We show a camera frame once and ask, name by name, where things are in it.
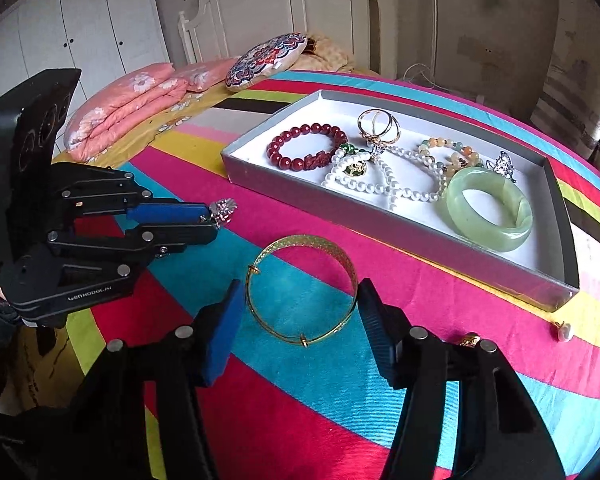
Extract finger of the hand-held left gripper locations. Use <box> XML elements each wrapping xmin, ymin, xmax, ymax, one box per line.
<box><xmin>46</xmin><ymin>223</ymin><xmax>221</xmax><ymax>277</ymax></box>
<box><xmin>54</xmin><ymin>166</ymin><xmax>213</xmax><ymax>225</ymax></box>

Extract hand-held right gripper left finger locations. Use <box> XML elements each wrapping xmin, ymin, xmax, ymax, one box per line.
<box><xmin>75</xmin><ymin>279</ymin><xmax>247</xmax><ymax>480</ymax></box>

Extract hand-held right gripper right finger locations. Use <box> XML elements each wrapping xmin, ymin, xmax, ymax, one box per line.
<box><xmin>356</xmin><ymin>278</ymin><xmax>568</xmax><ymax>480</ymax></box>

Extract silver flower enamel brooch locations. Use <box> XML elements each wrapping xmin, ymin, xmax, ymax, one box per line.
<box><xmin>200</xmin><ymin>198</ymin><xmax>238</xmax><ymax>225</ymax></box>

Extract gold filigree bangle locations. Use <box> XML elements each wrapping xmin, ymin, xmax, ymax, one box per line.
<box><xmin>244</xmin><ymin>235</ymin><xmax>359</xmax><ymax>347</ymax></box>

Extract red bead bracelet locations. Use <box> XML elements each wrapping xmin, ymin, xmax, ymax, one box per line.
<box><xmin>266</xmin><ymin>122</ymin><xmax>348</xmax><ymax>173</ymax></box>

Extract grey cardboard box tray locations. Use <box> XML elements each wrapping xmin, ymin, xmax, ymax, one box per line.
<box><xmin>221</xmin><ymin>89</ymin><xmax>581</xmax><ymax>312</ymax></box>

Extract pale green jade bangle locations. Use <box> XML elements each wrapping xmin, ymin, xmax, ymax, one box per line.
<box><xmin>446</xmin><ymin>166</ymin><xmax>534</xmax><ymax>252</ymax></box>

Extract green gold pendant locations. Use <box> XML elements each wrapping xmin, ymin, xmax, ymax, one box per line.
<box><xmin>337</xmin><ymin>144</ymin><xmax>373</xmax><ymax>179</ymax></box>

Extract white pearl necklace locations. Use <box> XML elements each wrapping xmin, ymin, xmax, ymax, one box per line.
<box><xmin>322</xmin><ymin>142</ymin><xmax>453</xmax><ymax>211</ymax></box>

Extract multicolour stone bead bracelet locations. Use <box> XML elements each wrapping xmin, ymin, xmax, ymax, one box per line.
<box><xmin>417</xmin><ymin>135</ymin><xmax>485</xmax><ymax>172</ymax></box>

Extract silver butterfly brooch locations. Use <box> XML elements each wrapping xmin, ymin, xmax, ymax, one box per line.
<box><xmin>485</xmin><ymin>150</ymin><xmax>519</xmax><ymax>184</ymax></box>

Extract interlinked gold rings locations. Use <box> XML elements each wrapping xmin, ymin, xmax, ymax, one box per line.
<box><xmin>357</xmin><ymin>108</ymin><xmax>402</xmax><ymax>149</ymax></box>

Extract colourful striped blanket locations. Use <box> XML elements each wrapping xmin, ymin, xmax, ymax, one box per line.
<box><xmin>65</xmin><ymin>70</ymin><xmax>600</xmax><ymax>480</ymax></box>

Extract pink floral quilt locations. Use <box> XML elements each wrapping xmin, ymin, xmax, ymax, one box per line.
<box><xmin>62</xmin><ymin>59</ymin><xmax>241</xmax><ymax>163</ymax></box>

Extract white wardrobe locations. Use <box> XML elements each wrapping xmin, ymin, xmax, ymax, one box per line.
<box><xmin>0</xmin><ymin>0</ymin><xmax>171</xmax><ymax>111</ymax></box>

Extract round embroidered cushion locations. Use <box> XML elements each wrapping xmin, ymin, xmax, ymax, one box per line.
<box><xmin>225</xmin><ymin>32</ymin><xmax>308</xmax><ymax>92</ymax></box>

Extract yellow checked pillow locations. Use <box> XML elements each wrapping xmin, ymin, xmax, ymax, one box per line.
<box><xmin>290</xmin><ymin>35</ymin><xmax>356</xmax><ymax>74</ymax></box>

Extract white wooden headboard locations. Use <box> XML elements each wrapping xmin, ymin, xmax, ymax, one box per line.
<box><xmin>177</xmin><ymin>0</ymin><xmax>398</xmax><ymax>78</ymax></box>

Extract beige printed curtain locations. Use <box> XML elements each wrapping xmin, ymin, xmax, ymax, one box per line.
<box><xmin>530</xmin><ymin>50</ymin><xmax>600</xmax><ymax>161</ymax></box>

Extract thin white pole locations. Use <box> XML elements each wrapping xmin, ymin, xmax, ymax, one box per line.
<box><xmin>431</xmin><ymin>0</ymin><xmax>439</xmax><ymax>86</ymax></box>

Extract white cable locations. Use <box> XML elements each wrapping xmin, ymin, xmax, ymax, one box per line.
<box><xmin>400</xmin><ymin>62</ymin><xmax>456</xmax><ymax>94</ymax></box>

